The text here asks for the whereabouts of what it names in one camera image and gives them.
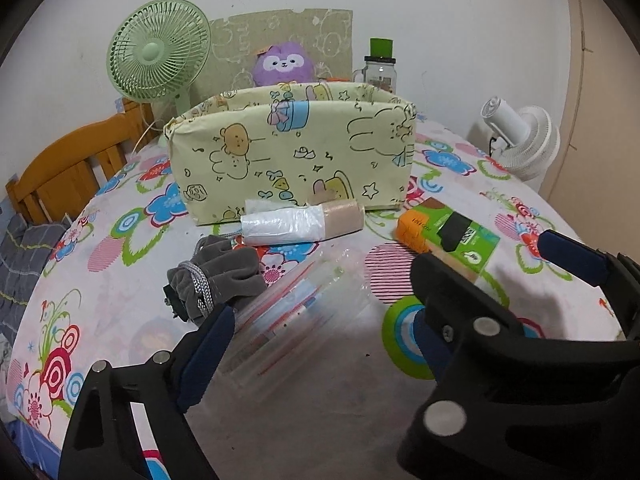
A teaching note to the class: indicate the green and orange box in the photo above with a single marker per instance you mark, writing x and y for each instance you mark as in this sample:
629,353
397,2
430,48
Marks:
470,247

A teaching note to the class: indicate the glass jar with green lid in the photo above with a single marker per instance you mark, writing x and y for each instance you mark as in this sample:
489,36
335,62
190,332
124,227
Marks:
380,77

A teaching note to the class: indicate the small black clip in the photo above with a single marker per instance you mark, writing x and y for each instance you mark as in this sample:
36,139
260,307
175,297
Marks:
174,302

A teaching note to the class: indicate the wooden bed headboard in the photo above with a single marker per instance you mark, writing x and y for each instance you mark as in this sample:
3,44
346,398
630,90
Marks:
65,160

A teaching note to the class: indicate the white standing fan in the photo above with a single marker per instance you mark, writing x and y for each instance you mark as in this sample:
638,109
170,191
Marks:
530,135

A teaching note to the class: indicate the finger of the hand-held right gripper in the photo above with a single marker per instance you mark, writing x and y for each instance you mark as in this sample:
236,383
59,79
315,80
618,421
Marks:
570,257

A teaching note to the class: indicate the purple plush toy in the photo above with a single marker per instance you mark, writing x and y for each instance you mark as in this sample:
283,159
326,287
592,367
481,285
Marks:
282,62

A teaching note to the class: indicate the green desk fan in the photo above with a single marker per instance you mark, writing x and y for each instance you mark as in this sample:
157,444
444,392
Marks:
150,52

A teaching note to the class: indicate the floral tablecloth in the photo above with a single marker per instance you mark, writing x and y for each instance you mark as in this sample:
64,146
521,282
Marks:
325,410

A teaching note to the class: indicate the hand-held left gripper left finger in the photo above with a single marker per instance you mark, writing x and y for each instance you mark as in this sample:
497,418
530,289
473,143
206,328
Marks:
205,355

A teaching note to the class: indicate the grey plaid blanket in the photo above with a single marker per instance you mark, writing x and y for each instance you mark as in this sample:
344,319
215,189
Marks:
25,260

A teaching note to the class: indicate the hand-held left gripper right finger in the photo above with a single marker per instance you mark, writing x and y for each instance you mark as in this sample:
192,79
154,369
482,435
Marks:
432,355

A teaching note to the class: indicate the clear bag of straws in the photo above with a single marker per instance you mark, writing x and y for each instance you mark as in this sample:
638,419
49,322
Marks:
300,320

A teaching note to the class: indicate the beige door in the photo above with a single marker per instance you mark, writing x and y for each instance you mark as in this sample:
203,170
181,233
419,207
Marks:
610,110

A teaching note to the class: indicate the yellow cartoon print box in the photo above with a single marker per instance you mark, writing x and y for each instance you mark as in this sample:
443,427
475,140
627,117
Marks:
280,160

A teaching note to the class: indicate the roll of plastic bags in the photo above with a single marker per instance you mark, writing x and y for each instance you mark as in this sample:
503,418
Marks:
280,227

